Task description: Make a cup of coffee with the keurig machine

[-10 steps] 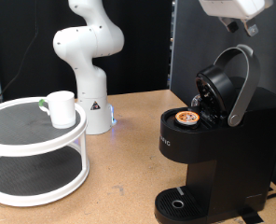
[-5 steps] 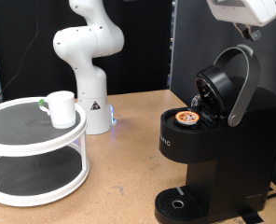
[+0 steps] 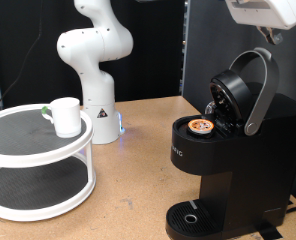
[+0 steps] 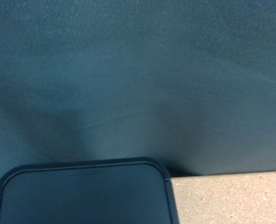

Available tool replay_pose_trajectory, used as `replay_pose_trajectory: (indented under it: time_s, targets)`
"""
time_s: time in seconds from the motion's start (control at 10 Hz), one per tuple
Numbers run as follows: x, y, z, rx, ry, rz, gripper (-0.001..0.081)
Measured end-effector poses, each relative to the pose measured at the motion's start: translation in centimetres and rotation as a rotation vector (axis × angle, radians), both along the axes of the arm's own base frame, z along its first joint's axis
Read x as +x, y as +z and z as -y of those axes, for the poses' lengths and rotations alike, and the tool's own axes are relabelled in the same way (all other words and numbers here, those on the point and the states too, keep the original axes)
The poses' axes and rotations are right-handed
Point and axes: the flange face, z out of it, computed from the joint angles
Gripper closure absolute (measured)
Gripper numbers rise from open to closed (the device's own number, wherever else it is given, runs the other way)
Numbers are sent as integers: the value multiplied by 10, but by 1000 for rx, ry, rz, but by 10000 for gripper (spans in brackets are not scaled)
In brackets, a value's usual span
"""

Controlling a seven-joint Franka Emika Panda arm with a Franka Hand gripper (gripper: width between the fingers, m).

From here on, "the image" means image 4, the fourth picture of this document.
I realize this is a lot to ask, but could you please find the black Keurig coffee machine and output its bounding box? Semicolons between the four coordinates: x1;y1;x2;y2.
0;157;180;224

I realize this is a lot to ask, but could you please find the dark grey backdrop board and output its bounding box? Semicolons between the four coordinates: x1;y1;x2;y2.
0;0;276;188

